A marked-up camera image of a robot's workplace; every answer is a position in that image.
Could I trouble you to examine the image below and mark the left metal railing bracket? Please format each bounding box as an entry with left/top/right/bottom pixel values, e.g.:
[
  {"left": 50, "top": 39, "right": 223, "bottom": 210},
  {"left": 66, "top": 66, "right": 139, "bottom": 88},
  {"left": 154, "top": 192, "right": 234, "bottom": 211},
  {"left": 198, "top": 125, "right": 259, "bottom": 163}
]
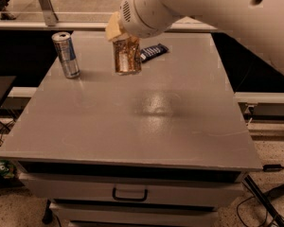
[{"left": 38, "top": 0, "right": 58, "bottom": 26}]

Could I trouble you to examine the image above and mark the orange gold soda can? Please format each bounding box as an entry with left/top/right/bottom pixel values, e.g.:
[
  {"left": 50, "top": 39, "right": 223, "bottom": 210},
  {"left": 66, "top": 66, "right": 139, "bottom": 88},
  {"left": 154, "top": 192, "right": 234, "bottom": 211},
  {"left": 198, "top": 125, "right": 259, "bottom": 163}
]
[{"left": 113, "top": 37, "right": 141, "bottom": 75}]

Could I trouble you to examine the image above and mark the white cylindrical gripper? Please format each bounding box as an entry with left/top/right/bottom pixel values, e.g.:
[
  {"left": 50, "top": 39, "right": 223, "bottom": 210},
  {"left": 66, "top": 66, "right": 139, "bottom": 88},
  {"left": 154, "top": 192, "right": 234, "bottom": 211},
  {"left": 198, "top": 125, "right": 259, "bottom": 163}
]
[{"left": 105, "top": 0, "right": 182, "bottom": 42}]

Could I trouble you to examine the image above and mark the dark blue snack bar wrapper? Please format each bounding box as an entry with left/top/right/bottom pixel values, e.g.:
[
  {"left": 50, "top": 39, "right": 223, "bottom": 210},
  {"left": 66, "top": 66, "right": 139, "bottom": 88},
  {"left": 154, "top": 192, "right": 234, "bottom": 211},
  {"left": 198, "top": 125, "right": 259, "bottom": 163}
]
[{"left": 140, "top": 44, "right": 169, "bottom": 63}]

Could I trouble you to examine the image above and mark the black floor cable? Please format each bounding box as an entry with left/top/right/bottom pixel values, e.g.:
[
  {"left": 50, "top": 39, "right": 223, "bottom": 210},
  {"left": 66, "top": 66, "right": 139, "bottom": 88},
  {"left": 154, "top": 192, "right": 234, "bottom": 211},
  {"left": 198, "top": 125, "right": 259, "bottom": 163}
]
[{"left": 236, "top": 195, "right": 275, "bottom": 227}]

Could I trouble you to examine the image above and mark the black drawer handle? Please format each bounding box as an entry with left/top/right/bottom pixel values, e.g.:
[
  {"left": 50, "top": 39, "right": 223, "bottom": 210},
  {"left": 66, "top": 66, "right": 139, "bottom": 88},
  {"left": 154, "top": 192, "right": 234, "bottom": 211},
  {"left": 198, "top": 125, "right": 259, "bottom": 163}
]
[{"left": 112, "top": 187, "right": 149, "bottom": 202}]

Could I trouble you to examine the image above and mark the black tripod leg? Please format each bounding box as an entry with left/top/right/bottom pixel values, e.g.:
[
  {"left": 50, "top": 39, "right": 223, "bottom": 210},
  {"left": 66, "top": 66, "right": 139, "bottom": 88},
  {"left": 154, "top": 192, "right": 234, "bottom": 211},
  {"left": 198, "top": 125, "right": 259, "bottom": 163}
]
[{"left": 244, "top": 176, "right": 284, "bottom": 227}]

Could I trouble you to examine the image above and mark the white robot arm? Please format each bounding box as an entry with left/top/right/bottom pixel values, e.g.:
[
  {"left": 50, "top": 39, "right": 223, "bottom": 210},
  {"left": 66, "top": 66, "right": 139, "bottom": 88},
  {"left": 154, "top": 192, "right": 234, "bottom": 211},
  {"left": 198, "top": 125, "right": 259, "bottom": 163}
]
[{"left": 106, "top": 0, "right": 284, "bottom": 76}]

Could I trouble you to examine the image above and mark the green snack bag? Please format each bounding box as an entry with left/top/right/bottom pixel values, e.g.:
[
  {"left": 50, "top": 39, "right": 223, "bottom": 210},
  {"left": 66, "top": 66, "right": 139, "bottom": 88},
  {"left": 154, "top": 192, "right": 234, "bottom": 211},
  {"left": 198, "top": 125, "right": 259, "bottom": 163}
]
[{"left": 0, "top": 160, "right": 16, "bottom": 179}]

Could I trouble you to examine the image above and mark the silver blue energy drink can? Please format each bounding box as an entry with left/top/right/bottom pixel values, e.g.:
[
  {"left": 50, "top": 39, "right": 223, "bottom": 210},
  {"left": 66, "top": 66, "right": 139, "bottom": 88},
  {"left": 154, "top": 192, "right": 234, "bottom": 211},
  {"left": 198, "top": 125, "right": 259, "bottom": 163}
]
[{"left": 52, "top": 32, "right": 80, "bottom": 79}]

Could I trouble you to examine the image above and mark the grey drawer cabinet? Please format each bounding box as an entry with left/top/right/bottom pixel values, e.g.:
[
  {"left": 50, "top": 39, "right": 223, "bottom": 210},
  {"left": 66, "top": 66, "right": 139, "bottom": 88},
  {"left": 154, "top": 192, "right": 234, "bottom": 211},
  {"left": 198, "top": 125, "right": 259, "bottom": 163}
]
[{"left": 0, "top": 32, "right": 261, "bottom": 227}]

